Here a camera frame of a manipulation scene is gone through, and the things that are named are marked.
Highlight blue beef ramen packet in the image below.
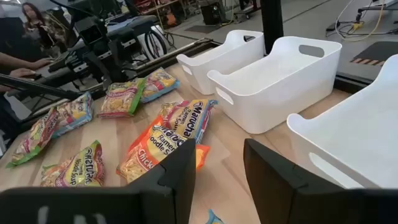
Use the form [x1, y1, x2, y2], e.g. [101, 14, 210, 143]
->
[140, 67, 180, 104]
[205, 208, 225, 224]
[158, 98, 218, 144]
[51, 91, 95, 139]

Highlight person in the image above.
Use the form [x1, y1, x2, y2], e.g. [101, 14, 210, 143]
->
[0, 18, 54, 94]
[21, 2, 68, 58]

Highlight thick black support pole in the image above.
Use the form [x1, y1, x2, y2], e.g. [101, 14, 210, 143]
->
[259, 0, 285, 56]

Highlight black speaker box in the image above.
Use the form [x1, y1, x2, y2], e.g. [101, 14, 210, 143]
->
[200, 1, 222, 26]

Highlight orange chicken ramen packet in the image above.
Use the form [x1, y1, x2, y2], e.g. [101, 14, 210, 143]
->
[116, 115, 211, 184]

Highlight black table frame rail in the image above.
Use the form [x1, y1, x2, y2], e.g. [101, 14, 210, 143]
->
[18, 37, 220, 131]

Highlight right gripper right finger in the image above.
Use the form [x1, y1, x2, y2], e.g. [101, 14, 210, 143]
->
[243, 138, 398, 224]

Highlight green lime shrimp ramen packet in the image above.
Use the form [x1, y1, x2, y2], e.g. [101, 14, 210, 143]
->
[39, 139, 106, 188]
[5, 107, 60, 169]

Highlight plain dark floor mat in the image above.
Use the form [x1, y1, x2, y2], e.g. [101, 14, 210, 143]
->
[183, 24, 221, 35]

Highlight black hazard-striped floor mat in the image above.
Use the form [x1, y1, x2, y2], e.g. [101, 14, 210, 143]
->
[349, 40, 398, 68]

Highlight black table edge rail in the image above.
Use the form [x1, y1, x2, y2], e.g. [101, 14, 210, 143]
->
[333, 72, 376, 95]

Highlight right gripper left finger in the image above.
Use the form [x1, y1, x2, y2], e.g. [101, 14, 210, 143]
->
[0, 138, 197, 224]

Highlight pink ramen packet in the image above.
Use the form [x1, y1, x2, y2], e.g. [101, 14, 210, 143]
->
[98, 77, 147, 119]

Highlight bicycle wheel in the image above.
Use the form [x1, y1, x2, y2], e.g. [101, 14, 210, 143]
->
[144, 28, 169, 60]

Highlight yellow floor cable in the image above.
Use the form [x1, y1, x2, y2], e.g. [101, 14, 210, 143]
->
[334, 0, 388, 44]

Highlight person's hand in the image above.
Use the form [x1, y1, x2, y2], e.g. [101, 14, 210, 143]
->
[30, 57, 54, 71]
[9, 67, 37, 79]

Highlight black diagonal frame brace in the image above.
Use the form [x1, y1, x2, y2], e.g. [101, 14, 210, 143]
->
[0, 73, 82, 101]

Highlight white plastic bin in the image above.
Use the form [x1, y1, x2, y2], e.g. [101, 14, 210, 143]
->
[176, 29, 266, 96]
[286, 54, 398, 190]
[206, 35, 343, 135]

